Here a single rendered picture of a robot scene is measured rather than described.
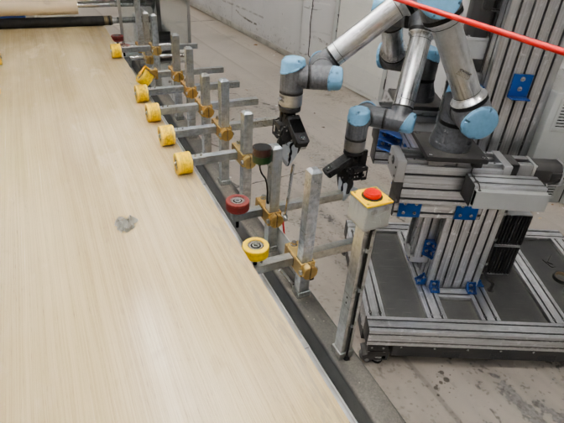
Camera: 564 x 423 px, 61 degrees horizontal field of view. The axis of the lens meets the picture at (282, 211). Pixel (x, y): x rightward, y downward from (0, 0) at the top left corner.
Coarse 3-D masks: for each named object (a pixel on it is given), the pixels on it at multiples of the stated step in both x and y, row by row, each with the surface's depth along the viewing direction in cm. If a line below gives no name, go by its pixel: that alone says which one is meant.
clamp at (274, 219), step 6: (258, 198) 170; (258, 204) 168; (264, 204) 167; (264, 210) 164; (264, 216) 165; (270, 216) 162; (276, 216) 161; (270, 222) 162; (276, 222) 163; (282, 222) 164
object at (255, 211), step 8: (328, 192) 178; (336, 192) 178; (296, 200) 172; (320, 200) 175; (328, 200) 177; (336, 200) 179; (256, 208) 166; (280, 208) 169; (288, 208) 171; (296, 208) 173; (232, 216) 163; (240, 216) 163; (248, 216) 165; (256, 216) 166
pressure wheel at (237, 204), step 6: (228, 198) 162; (234, 198) 162; (240, 198) 163; (246, 198) 162; (228, 204) 159; (234, 204) 159; (240, 204) 159; (246, 204) 159; (228, 210) 160; (234, 210) 159; (240, 210) 159; (246, 210) 160
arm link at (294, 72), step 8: (288, 56) 147; (296, 56) 147; (288, 64) 144; (296, 64) 144; (304, 64) 146; (280, 72) 148; (288, 72) 145; (296, 72) 145; (304, 72) 146; (280, 80) 149; (288, 80) 147; (296, 80) 146; (304, 80) 146; (280, 88) 150; (288, 88) 148; (296, 88) 148; (304, 88) 150; (288, 96) 149; (296, 96) 150
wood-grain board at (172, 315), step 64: (64, 64) 271; (0, 128) 197; (64, 128) 200; (128, 128) 204; (0, 192) 157; (64, 192) 160; (128, 192) 162; (192, 192) 165; (0, 256) 131; (64, 256) 132; (128, 256) 134; (192, 256) 136; (0, 320) 112; (64, 320) 113; (128, 320) 114; (192, 320) 116; (256, 320) 117; (0, 384) 98; (64, 384) 99; (128, 384) 100; (192, 384) 101; (256, 384) 102; (320, 384) 103
